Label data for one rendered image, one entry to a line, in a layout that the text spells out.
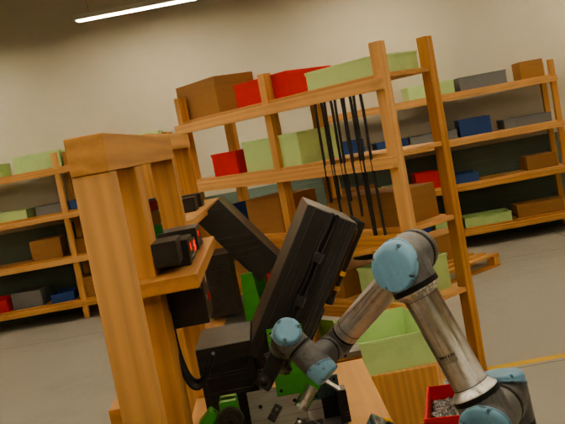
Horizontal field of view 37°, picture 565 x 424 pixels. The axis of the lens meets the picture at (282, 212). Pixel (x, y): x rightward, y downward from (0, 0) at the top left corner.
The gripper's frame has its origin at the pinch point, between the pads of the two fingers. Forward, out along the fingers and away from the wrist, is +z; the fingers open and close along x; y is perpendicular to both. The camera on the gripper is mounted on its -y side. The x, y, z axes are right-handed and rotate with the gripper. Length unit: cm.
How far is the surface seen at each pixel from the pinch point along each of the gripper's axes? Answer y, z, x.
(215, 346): 2.0, 17.1, 21.9
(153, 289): -5.2, -31.1, 36.6
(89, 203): -5, -69, 51
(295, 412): -3.7, 16.6, -10.5
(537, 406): 125, 246, -127
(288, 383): 2.3, 12.8, -4.4
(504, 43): 710, 644, 6
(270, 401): -4.7, 16.8, -2.0
